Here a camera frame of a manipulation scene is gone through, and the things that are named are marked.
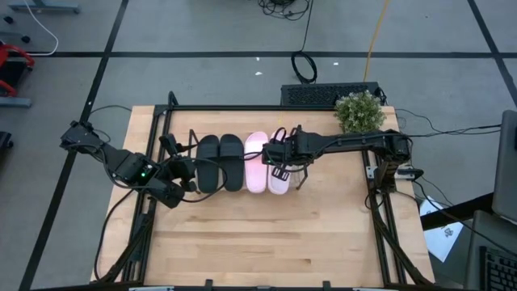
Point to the dark grey desk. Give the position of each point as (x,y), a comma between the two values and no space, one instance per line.
(484,230)

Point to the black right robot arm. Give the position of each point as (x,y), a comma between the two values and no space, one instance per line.
(355,141)

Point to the black aluminium rig frame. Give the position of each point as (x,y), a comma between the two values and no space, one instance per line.
(242,108)

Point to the black table edge bracket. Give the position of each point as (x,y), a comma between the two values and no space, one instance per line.
(208,283)
(326,284)

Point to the black caster wheel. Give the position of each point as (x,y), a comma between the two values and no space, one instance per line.
(8,19)
(25,39)

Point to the grey metal base bar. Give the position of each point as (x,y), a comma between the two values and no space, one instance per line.
(16,103)

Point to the green potted plant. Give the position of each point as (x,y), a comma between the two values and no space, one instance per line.
(359,115)

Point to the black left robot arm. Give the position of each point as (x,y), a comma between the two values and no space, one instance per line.
(121,161)

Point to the grey monitor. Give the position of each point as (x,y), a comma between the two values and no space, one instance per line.
(507,169)

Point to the pink rubber slide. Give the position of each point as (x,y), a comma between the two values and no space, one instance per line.
(278,186)
(255,174)

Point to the black rubber slide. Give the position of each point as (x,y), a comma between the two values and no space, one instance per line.
(232,169)
(208,174)

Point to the white paper sheet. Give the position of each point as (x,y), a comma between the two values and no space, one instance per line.
(444,238)

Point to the wooden shelf black metal frame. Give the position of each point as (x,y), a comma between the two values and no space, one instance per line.
(295,178)

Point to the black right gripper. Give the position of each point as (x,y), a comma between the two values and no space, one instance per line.
(282,151)

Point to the grey desk foot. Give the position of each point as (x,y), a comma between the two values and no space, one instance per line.
(44,7)

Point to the black chair base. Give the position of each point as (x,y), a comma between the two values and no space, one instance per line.
(4,139)

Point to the black keyboard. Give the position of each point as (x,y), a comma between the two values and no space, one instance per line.
(311,95)
(501,271)

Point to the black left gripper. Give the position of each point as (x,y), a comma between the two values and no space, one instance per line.
(182,167)

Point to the red cart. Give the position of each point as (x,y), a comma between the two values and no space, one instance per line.
(16,49)

